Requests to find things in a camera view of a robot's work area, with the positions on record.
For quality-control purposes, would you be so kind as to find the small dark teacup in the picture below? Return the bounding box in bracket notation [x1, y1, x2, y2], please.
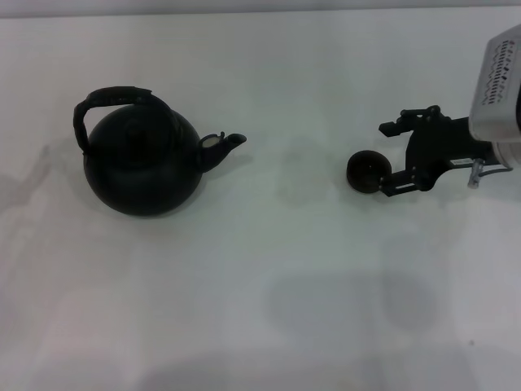
[346, 149, 392, 194]

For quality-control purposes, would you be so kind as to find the grey vented wrist box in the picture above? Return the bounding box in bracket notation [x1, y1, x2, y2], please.
[467, 22, 521, 142]

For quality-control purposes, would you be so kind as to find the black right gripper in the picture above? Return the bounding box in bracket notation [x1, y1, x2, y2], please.
[378, 104, 496, 200]

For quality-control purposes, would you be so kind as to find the black round teapot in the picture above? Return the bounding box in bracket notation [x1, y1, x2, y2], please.
[72, 85, 248, 217]

